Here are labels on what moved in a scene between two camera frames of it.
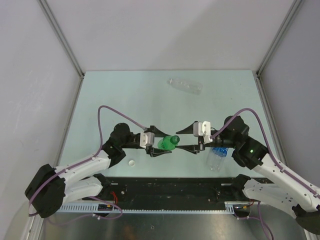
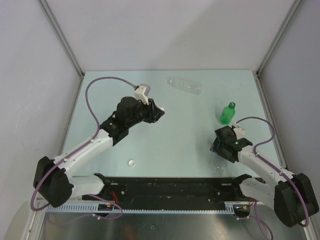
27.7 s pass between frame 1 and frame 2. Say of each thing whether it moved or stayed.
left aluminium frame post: stayed
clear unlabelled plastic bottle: stayed
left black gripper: moved
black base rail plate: stayed
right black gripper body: moved
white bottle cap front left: stayed
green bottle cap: moved
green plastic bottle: moved
